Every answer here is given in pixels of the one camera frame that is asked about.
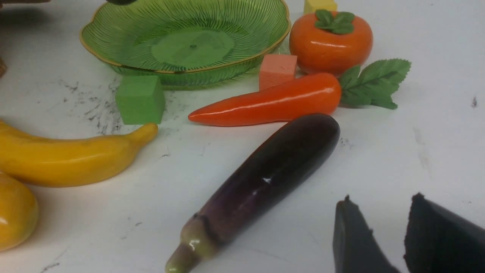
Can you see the green foam cube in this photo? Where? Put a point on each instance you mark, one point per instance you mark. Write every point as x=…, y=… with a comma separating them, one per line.
x=140, y=100

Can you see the orange toy persimmon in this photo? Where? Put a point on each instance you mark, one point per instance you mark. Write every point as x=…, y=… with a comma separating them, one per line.
x=330, y=41

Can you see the purple toy eggplant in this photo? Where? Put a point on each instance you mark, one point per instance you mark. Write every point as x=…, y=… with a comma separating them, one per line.
x=280, y=165

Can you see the orange toy carrot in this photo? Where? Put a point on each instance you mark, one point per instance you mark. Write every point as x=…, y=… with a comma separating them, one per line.
x=314, y=93

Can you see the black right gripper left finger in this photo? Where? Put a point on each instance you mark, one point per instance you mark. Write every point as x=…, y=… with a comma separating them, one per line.
x=355, y=249

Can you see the yellow toy banana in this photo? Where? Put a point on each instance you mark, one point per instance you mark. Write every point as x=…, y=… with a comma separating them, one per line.
x=57, y=163

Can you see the salmon foam cube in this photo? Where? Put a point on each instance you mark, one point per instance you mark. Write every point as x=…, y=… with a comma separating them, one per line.
x=277, y=69

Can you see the purple toy mangosteen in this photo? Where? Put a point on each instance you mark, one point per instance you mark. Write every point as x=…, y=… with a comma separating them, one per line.
x=121, y=2

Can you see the yellow foam cube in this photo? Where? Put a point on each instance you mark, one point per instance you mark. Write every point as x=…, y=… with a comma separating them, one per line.
x=311, y=6

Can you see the orange toy mango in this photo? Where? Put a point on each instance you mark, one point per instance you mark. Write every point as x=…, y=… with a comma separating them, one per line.
x=19, y=212

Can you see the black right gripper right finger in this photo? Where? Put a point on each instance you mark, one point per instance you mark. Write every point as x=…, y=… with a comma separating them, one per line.
x=440, y=241

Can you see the green ribbed glass plate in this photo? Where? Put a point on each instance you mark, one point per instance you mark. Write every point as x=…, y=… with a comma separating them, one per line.
x=186, y=43

